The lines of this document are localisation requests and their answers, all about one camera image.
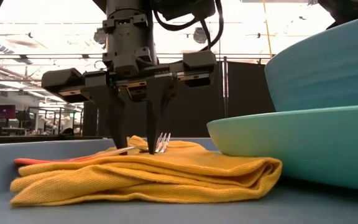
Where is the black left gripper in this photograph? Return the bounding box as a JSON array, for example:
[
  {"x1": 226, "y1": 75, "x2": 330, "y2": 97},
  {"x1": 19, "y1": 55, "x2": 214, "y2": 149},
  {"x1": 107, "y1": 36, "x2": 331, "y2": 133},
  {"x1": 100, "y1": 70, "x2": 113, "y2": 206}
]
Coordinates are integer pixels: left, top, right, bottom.
[{"x1": 41, "y1": 46, "x2": 218, "y2": 156}]

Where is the blue ribbed bowl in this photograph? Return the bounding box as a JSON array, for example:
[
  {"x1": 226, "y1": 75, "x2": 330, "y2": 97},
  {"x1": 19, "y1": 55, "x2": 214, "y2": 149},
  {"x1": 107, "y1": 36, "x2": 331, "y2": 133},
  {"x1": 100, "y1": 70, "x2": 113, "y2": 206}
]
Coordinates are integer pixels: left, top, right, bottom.
[{"x1": 264, "y1": 12, "x2": 358, "y2": 113}]

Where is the yellow cloth napkin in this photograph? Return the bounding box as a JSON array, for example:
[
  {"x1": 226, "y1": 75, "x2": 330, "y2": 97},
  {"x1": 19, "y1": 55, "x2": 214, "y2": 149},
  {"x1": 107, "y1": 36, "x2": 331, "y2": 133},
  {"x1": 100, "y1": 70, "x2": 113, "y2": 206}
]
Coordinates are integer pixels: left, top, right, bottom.
[{"x1": 9, "y1": 134, "x2": 283, "y2": 208}]

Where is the fork with orange handle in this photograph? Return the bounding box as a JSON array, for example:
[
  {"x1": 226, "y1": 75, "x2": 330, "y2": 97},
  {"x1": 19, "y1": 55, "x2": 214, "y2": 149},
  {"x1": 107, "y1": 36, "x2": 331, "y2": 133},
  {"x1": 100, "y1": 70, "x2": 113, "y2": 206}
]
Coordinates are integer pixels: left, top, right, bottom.
[{"x1": 13, "y1": 132, "x2": 172, "y2": 166}]

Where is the green plate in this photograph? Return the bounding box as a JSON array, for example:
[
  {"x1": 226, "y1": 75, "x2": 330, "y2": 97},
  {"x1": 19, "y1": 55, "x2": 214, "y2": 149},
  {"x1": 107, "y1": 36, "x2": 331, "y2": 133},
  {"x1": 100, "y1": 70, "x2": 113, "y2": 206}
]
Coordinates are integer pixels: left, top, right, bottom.
[{"x1": 206, "y1": 103, "x2": 358, "y2": 192}]

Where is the blue plastic tray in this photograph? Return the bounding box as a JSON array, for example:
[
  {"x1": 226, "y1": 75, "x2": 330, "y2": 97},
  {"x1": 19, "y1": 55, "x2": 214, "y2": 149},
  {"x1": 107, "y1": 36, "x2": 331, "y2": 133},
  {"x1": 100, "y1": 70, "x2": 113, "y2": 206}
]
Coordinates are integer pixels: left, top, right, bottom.
[{"x1": 0, "y1": 138, "x2": 358, "y2": 224}]

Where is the black partition screen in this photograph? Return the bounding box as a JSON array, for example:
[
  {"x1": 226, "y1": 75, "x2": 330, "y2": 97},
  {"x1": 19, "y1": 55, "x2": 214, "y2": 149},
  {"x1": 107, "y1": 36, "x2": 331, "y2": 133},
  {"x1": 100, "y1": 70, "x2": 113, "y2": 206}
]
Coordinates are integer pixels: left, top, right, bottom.
[{"x1": 82, "y1": 60, "x2": 276, "y2": 139}]

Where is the black ceiling spotlight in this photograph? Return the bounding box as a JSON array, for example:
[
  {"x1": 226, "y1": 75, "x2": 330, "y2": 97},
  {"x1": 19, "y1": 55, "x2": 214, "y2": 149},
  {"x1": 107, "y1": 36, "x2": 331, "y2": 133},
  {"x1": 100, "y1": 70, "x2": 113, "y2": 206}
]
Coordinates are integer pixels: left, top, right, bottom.
[
  {"x1": 93, "y1": 27, "x2": 108, "y2": 47},
  {"x1": 192, "y1": 27, "x2": 208, "y2": 45}
]

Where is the linear ceiling light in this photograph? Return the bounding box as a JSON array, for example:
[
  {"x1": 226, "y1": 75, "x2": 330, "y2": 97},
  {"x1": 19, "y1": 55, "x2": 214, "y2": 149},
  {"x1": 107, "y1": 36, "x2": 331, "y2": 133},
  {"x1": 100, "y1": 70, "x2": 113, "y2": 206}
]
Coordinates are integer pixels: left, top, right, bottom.
[{"x1": 0, "y1": 53, "x2": 275, "y2": 60}]

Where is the dark computer monitor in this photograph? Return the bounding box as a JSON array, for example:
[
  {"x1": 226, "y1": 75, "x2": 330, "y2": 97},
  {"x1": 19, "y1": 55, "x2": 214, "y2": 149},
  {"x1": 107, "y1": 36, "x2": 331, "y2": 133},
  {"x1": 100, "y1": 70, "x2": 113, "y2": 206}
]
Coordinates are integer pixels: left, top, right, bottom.
[{"x1": 0, "y1": 105, "x2": 16, "y2": 121}]

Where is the yellow hanging cable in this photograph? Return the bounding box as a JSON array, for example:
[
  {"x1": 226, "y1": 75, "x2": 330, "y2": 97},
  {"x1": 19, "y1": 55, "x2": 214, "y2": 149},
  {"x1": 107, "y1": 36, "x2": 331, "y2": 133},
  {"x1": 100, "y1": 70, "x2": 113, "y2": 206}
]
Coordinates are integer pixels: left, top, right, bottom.
[{"x1": 261, "y1": 0, "x2": 275, "y2": 60}]

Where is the background black metal frame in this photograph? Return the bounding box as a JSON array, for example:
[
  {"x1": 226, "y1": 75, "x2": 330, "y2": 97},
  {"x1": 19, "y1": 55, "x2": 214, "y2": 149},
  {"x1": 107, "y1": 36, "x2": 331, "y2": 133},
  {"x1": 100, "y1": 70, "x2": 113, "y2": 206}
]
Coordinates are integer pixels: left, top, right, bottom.
[{"x1": 16, "y1": 106, "x2": 83, "y2": 137}]

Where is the black aluminium rig frame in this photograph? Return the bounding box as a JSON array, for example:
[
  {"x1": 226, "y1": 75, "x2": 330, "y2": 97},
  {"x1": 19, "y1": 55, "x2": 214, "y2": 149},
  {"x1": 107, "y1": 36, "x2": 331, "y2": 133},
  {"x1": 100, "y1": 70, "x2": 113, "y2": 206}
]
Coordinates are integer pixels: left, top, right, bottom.
[{"x1": 0, "y1": 135, "x2": 114, "y2": 145}]

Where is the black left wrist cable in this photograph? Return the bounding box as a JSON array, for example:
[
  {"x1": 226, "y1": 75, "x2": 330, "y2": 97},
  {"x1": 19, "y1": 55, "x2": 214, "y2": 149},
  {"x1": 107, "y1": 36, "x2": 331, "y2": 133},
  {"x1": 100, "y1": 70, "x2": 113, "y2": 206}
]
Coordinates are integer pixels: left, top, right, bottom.
[{"x1": 152, "y1": 0, "x2": 225, "y2": 52}]

